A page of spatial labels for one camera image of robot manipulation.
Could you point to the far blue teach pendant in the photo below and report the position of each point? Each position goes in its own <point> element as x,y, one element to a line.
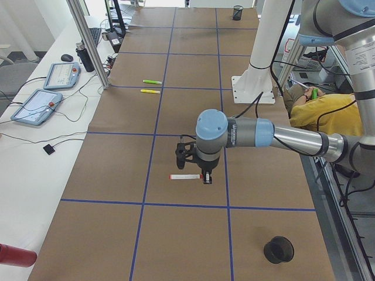
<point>62,76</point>

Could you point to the yellow marker pen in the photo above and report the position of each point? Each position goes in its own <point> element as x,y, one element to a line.
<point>150,91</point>

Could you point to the black keyboard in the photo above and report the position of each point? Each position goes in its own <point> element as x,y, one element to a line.
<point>96,35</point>

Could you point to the red water bottle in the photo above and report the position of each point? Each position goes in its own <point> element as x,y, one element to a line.
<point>14,256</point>

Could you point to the black solid cup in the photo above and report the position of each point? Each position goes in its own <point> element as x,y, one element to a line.
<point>279,250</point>

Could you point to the brown paper table cover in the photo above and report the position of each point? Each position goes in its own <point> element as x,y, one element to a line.
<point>120,217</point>

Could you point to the dark water bottle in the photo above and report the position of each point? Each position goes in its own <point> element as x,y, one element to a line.
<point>84,57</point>

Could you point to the near blue teach pendant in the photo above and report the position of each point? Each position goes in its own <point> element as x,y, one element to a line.
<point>38,107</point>

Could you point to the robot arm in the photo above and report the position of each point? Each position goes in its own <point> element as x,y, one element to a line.
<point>349,24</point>

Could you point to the black computer mouse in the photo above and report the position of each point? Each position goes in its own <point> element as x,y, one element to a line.
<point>66,58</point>

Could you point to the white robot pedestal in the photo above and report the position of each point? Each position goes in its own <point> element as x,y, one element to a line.
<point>256,80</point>

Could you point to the red white marker pen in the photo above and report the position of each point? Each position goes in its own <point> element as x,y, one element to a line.
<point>185,176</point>

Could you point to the person in yellow shirt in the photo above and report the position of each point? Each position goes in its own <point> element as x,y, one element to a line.
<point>327,113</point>

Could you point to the small black square device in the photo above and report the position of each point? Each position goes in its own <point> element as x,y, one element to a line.
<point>49,149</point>

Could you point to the green marker pen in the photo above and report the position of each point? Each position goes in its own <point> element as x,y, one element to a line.
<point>152,82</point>

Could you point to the blue teach pendant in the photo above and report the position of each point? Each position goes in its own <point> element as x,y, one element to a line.
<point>38,107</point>
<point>62,76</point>

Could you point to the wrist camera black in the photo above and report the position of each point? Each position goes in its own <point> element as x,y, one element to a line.
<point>185,152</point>

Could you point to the black mesh pencil cup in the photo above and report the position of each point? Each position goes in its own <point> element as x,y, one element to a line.
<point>237,12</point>

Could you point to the aluminium frame post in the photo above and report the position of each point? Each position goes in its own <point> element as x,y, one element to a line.
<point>79,18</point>

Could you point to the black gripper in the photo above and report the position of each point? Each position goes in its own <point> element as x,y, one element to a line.
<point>207,165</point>

